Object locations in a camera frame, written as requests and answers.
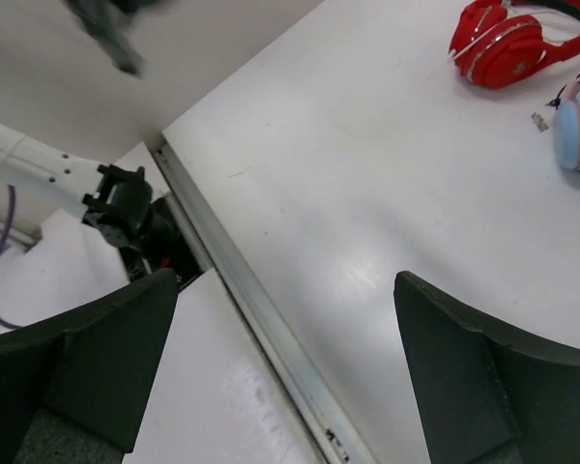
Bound red headphones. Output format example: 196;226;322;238
449;1;580;89

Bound blue pink cat headphones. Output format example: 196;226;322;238
550;73;580;174

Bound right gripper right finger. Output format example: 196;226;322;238
393;272;580;463

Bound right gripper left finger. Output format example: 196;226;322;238
0;269;179;463

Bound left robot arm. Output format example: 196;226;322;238
0;124;153;251

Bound aluminium front rail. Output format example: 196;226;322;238
153;144;377;463

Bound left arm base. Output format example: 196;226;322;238
119;193;211;291

